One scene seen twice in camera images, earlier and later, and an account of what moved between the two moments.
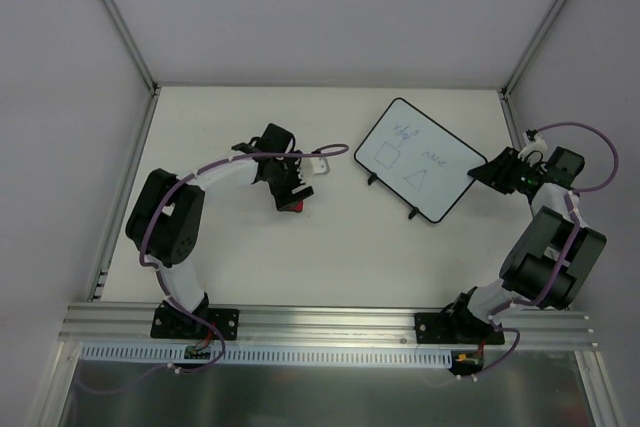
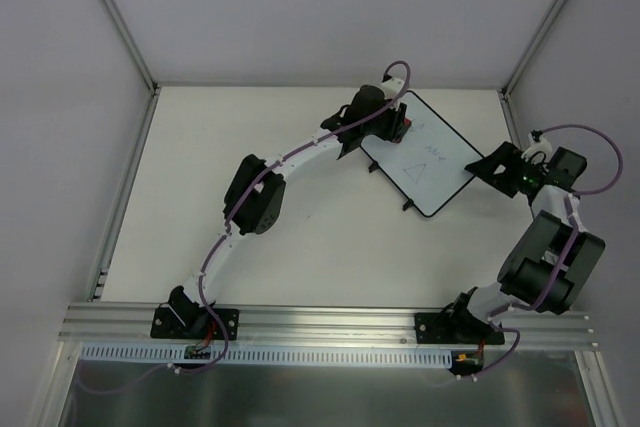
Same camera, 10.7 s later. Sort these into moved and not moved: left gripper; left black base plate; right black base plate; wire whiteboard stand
Moved: wire whiteboard stand; left gripper
Not moved: left black base plate; right black base plate
